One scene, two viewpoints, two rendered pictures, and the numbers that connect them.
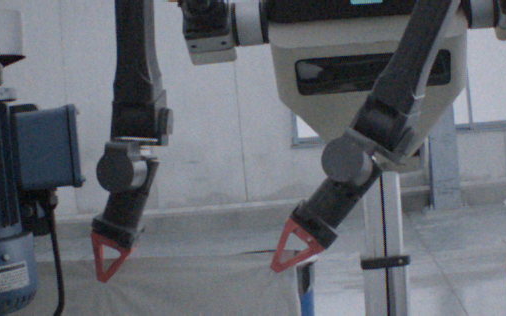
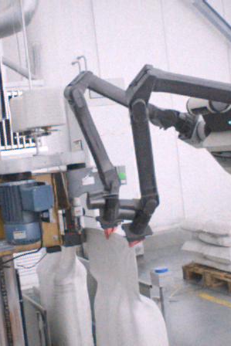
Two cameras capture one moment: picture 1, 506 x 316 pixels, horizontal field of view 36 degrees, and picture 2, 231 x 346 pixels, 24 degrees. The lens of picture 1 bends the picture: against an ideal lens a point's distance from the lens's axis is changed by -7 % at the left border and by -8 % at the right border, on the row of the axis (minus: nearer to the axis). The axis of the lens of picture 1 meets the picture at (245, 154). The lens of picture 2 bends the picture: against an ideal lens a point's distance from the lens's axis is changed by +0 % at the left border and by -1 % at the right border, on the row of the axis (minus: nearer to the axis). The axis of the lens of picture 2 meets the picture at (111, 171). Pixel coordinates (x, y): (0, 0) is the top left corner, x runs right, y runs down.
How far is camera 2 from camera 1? 173 cm
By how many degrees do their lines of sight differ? 59
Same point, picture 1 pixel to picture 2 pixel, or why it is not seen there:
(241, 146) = not seen: outside the picture
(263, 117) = not seen: outside the picture
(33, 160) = (25, 202)
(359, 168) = (117, 215)
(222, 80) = not seen: outside the picture
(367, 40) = (228, 144)
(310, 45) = (210, 146)
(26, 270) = (25, 233)
